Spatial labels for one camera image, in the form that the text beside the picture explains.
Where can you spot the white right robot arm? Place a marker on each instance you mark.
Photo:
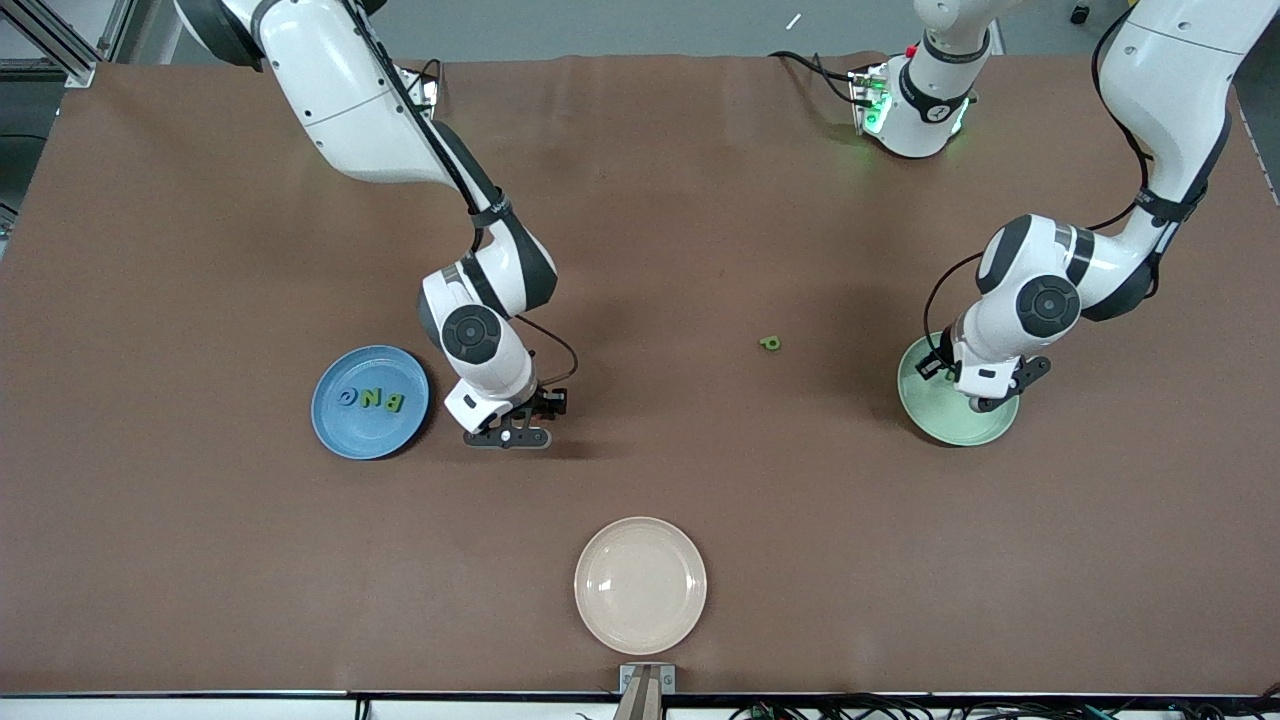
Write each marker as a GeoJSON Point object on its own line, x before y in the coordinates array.
{"type": "Point", "coordinates": [330, 100]}

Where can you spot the cream plate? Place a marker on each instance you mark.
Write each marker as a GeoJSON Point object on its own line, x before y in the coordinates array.
{"type": "Point", "coordinates": [640, 585]}

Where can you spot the grey camera pole bracket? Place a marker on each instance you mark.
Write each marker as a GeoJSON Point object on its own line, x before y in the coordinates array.
{"type": "Point", "coordinates": [647, 690]}

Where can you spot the green foam letter B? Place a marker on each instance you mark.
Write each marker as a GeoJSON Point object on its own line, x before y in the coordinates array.
{"type": "Point", "coordinates": [395, 402]}

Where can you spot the green foam letter N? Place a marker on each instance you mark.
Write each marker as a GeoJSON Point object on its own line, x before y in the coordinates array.
{"type": "Point", "coordinates": [370, 397]}

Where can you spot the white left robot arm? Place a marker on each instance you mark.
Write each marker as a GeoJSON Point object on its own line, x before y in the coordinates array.
{"type": "Point", "coordinates": [1170, 80]}

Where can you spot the blue plate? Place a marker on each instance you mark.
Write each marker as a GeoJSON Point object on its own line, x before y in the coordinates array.
{"type": "Point", "coordinates": [345, 430]}

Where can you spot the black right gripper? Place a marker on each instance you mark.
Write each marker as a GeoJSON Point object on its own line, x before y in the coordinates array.
{"type": "Point", "coordinates": [546, 402]}

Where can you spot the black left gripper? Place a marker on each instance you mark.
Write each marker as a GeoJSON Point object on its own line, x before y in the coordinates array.
{"type": "Point", "coordinates": [937, 365]}

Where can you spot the brown table mat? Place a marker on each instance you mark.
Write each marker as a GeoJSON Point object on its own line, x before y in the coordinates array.
{"type": "Point", "coordinates": [640, 250]}

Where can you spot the green plate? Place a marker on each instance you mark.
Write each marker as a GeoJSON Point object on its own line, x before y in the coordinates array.
{"type": "Point", "coordinates": [950, 425]}

